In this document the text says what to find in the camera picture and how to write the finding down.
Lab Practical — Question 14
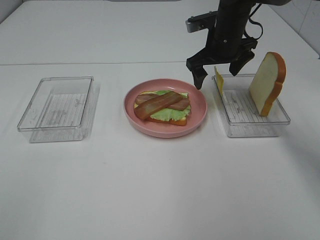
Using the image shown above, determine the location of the bread slice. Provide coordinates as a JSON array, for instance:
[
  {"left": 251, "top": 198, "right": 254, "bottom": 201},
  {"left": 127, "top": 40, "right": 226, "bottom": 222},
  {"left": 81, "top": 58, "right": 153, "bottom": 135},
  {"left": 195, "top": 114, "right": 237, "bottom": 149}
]
[
  {"left": 133, "top": 90, "right": 192, "bottom": 126},
  {"left": 249, "top": 52, "right": 287, "bottom": 117}
]

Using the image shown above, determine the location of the yellow cheese slice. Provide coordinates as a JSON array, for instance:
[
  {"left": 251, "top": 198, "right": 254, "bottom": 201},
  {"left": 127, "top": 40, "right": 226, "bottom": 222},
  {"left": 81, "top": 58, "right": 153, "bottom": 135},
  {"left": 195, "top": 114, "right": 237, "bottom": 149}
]
[{"left": 214, "top": 66, "right": 224, "bottom": 96}]

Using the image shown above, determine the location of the clear plastic right tray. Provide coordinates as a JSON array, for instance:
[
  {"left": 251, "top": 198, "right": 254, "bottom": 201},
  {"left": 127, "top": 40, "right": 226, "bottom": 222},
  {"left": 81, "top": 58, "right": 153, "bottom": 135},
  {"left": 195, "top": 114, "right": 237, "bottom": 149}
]
[{"left": 212, "top": 74, "right": 291, "bottom": 138}]

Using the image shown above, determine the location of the pink round plate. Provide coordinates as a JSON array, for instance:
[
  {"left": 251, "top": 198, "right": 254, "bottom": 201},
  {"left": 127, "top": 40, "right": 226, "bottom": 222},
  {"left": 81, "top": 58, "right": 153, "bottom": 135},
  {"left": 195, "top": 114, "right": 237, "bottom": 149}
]
[{"left": 123, "top": 78, "right": 208, "bottom": 138}]

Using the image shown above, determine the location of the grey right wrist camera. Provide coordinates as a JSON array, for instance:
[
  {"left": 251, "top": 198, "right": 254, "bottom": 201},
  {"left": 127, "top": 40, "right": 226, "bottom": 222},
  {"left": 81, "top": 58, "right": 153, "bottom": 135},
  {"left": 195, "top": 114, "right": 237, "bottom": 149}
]
[{"left": 185, "top": 11, "right": 218, "bottom": 33}]

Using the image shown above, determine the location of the bacon strip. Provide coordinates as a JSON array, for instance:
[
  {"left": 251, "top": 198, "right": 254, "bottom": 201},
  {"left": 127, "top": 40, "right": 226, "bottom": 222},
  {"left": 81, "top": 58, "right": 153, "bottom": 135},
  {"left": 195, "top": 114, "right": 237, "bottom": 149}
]
[
  {"left": 134, "top": 93, "right": 190, "bottom": 111},
  {"left": 134, "top": 91, "right": 183, "bottom": 120}
]

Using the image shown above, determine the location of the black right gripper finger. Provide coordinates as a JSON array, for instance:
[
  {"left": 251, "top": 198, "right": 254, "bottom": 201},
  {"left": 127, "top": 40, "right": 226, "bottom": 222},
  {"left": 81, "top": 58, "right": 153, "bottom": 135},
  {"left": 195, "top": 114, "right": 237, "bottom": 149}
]
[
  {"left": 190, "top": 66, "right": 208, "bottom": 90},
  {"left": 229, "top": 50, "right": 255, "bottom": 76}
]

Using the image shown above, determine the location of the clear plastic left tray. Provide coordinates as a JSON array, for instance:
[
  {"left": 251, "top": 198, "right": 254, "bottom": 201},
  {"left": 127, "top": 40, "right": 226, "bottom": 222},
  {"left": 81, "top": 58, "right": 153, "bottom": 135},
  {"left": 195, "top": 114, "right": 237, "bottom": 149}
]
[{"left": 17, "top": 76, "right": 99, "bottom": 143}]

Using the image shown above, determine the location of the green lettuce leaf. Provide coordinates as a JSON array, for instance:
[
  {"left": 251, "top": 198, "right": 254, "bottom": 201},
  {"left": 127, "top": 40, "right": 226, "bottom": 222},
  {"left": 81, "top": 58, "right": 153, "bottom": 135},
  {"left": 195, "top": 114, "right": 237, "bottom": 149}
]
[{"left": 146, "top": 92, "right": 192, "bottom": 126}]

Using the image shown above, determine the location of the clear plastic tray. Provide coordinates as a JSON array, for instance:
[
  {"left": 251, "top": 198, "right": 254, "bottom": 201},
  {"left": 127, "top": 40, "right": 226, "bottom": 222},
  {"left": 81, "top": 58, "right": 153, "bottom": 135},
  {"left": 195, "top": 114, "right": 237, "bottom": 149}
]
[
  {"left": 17, "top": 76, "right": 99, "bottom": 143},
  {"left": 212, "top": 74, "right": 291, "bottom": 138}
]

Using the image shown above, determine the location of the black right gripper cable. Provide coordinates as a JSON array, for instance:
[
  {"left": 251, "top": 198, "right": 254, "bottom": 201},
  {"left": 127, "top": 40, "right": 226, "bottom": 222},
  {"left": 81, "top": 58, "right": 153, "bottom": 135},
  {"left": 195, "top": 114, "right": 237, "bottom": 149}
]
[{"left": 243, "top": 2, "right": 264, "bottom": 41}]

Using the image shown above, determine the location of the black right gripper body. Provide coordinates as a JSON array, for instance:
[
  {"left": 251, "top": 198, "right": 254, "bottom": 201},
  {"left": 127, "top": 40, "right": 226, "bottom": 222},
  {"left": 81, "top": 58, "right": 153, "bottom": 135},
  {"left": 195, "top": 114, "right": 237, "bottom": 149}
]
[{"left": 186, "top": 0, "right": 258, "bottom": 70}]

